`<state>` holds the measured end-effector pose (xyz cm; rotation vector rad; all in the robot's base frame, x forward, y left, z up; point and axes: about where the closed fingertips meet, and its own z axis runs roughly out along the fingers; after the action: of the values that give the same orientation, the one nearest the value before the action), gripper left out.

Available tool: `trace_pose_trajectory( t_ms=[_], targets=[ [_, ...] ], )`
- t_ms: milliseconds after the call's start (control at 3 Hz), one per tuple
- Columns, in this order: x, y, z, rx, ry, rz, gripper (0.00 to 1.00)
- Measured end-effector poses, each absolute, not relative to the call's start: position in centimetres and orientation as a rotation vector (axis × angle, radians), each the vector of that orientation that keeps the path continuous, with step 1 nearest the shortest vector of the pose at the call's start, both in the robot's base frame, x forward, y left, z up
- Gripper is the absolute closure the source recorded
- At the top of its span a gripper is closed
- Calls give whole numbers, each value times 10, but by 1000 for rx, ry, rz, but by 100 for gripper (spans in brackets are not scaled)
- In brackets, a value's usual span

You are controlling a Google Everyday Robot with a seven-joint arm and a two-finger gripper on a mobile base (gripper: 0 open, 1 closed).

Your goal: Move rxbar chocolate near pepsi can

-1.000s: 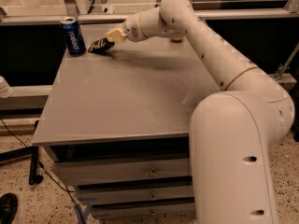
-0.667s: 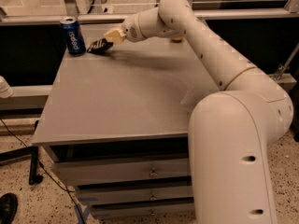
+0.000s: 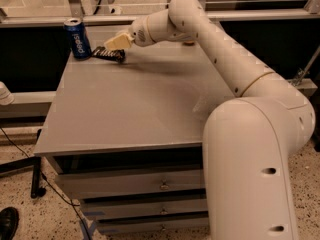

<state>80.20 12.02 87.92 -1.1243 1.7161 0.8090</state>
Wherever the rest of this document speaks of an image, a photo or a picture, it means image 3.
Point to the grey metal frame rail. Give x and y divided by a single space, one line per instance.
108 12

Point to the blue pepsi can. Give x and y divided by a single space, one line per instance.
78 39

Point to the grey drawer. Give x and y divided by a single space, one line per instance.
130 182
153 223
126 210

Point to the grey drawer cabinet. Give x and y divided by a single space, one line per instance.
148 112

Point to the white bottle at left edge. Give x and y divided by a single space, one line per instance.
6 97

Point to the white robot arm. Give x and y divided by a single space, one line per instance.
247 140

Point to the middle grey drawer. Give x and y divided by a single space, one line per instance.
126 210

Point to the orange fruit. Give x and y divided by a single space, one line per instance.
189 43

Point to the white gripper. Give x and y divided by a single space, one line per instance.
140 33

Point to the black shoe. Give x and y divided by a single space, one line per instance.
9 219

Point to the black rxbar chocolate wrapper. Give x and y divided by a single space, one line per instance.
115 55

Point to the top grey drawer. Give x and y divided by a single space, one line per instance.
130 182

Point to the bottom grey drawer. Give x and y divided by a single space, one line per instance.
153 223

